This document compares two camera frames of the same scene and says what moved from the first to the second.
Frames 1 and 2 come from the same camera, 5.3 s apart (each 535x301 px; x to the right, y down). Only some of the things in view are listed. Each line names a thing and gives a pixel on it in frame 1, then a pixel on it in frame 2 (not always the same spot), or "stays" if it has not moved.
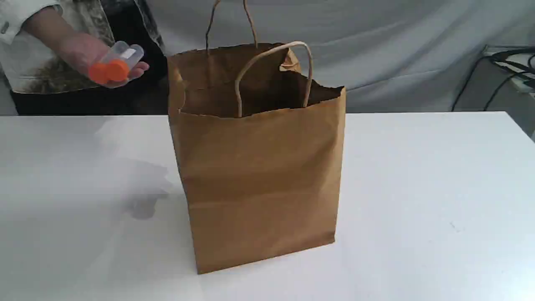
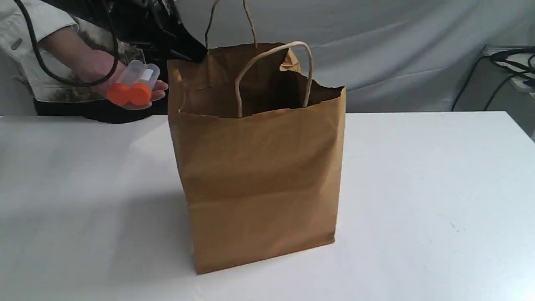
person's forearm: x=48 y=24 → x=69 y=46
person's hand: x=79 y=51 → x=97 y=65
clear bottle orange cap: x=118 y=68 → x=140 y=92
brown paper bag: x=262 y=145 stays
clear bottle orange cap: x=99 y=70 → x=118 y=92
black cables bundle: x=518 y=61 stays
